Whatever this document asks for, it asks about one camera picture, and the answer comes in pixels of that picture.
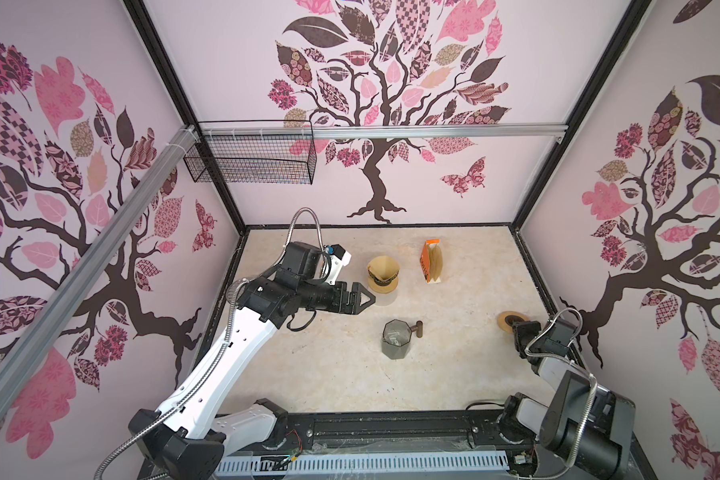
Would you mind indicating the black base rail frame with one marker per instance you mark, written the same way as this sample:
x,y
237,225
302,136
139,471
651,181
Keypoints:
x,y
477,424

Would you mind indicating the brown paper filter stack holder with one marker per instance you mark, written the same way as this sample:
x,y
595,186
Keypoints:
x,y
431,261

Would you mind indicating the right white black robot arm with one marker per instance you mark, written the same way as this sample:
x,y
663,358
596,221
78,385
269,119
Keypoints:
x,y
576,402

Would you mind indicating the wooden dripper ring stand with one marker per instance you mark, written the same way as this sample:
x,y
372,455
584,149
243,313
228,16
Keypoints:
x,y
383,290

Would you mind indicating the black wire basket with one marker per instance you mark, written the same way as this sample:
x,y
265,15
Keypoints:
x,y
254,151

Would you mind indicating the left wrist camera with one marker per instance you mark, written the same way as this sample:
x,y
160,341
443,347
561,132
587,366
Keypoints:
x,y
338,258

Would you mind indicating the aluminium rail left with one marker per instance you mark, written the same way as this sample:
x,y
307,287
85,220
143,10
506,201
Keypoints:
x,y
22,361

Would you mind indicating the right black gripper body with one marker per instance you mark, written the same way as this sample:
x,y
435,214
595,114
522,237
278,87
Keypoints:
x,y
526,332

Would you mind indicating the grey glass server with knob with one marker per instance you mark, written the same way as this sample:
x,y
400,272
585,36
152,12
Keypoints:
x,y
397,336

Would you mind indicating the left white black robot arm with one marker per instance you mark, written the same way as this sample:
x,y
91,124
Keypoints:
x,y
228,360

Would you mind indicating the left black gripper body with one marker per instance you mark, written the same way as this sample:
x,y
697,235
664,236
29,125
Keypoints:
x,y
329,297

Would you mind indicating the aluminium rail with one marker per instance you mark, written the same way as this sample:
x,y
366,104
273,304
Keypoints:
x,y
22,361
388,132

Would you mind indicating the aluminium rail back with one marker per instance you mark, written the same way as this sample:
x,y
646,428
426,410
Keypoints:
x,y
388,132

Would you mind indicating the white slotted cable duct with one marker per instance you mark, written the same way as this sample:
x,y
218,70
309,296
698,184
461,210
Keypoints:
x,y
254,467

